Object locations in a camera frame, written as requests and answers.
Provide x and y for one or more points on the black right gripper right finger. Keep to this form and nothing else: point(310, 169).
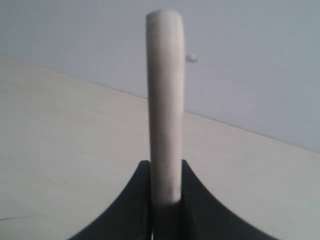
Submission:
point(204, 217)

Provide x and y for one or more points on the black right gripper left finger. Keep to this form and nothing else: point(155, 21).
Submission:
point(129, 216)

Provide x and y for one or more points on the wooden paint brush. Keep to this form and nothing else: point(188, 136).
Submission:
point(165, 53)

